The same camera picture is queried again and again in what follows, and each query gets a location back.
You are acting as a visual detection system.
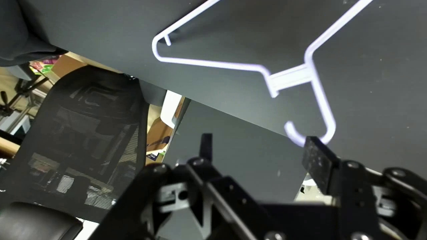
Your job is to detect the light blue coat hanger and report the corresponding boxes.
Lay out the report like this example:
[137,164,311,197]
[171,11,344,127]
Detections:
[152,0,374,147]

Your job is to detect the dark grey cloth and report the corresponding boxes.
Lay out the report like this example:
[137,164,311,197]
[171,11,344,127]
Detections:
[0,0,69,67]

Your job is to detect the cardboard box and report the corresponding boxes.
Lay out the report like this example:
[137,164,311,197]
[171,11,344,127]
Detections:
[145,97,184,164]

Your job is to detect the white plastic object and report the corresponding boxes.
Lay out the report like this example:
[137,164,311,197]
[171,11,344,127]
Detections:
[160,90,182,129]

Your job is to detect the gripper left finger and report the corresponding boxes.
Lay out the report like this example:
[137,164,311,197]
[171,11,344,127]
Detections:
[88,133,255,240]

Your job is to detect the black mesh office chair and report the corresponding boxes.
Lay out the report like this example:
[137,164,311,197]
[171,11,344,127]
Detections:
[0,65,150,240]

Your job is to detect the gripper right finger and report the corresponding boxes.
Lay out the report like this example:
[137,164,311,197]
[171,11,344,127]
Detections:
[302,136,427,240]

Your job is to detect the stand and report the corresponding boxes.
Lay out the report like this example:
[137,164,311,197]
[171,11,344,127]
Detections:
[0,75,50,115]

